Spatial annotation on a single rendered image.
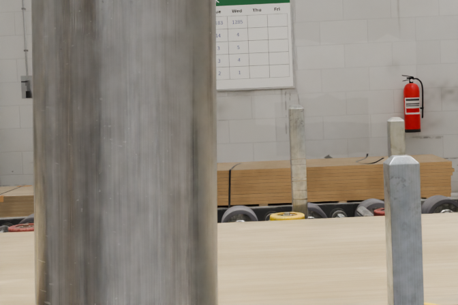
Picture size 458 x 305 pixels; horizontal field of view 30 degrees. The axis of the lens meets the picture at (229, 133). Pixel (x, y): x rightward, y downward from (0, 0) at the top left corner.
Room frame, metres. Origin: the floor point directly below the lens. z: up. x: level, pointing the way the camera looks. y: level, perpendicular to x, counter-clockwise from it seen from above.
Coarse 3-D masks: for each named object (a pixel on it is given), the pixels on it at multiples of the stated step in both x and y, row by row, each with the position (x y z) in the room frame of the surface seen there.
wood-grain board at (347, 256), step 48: (0, 240) 1.80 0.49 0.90; (240, 240) 1.68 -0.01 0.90; (288, 240) 1.65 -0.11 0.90; (336, 240) 1.63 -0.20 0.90; (384, 240) 1.61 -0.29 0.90; (432, 240) 1.59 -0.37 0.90; (0, 288) 1.34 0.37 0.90; (240, 288) 1.27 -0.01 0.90; (288, 288) 1.26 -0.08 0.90; (336, 288) 1.25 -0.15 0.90; (384, 288) 1.23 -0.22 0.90; (432, 288) 1.22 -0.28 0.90
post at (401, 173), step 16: (400, 160) 0.96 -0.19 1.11; (384, 176) 0.98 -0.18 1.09; (400, 176) 0.96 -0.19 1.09; (416, 176) 0.96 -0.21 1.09; (384, 192) 0.99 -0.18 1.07; (400, 192) 0.96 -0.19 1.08; (416, 192) 0.96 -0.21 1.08; (384, 208) 0.99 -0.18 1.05; (400, 208) 0.96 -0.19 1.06; (416, 208) 0.96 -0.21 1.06; (400, 224) 0.96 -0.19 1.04; (416, 224) 0.96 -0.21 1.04; (400, 240) 0.96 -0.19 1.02; (416, 240) 0.96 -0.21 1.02; (400, 256) 0.96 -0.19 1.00; (416, 256) 0.96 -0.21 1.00; (400, 272) 0.96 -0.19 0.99; (416, 272) 0.96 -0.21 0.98; (400, 288) 0.96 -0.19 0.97; (416, 288) 0.96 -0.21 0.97; (400, 304) 0.96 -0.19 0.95; (416, 304) 0.96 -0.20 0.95
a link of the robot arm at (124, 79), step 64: (64, 0) 0.47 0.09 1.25; (128, 0) 0.47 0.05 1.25; (192, 0) 0.49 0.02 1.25; (64, 64) 0.47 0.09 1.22; (128, 64) 0.46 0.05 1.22; (192, 64) 0.48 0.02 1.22; (64, 128) 0.47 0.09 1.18; (128, 128) 0.46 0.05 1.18; (192, 128) 0.48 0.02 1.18; (64, 192) 0.47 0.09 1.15; (128, 192) 0.46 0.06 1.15; (192, 192) 0.48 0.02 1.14; (64, 256) 0.47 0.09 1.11; (128, 256) 0.46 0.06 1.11; (192, 256) 0.48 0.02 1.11
